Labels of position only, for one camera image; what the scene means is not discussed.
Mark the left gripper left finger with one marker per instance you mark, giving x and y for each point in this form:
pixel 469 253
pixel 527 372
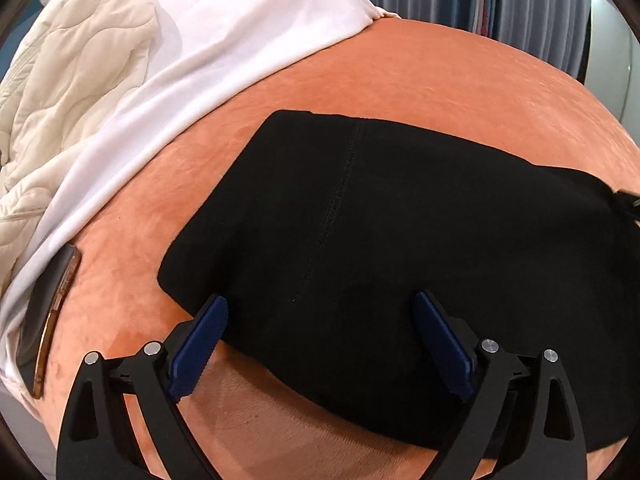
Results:
pixel 97 440

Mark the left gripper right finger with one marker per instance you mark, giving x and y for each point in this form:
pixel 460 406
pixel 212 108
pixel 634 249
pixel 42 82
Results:
pixel 524 403

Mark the black pants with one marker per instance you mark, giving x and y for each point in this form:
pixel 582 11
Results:
pixel 325 230

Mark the orange velvet bed cover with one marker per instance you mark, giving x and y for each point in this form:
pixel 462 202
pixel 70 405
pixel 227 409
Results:
pixel 249 425

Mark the black smartphone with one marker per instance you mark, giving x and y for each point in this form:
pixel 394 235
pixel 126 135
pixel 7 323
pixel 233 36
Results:
pixel 45 303

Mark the cream quilted comforter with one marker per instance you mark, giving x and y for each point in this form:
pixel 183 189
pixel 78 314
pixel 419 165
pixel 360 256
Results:
pixel 71 70

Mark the white sheet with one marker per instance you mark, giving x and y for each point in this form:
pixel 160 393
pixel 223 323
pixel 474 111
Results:
pixel 206 52

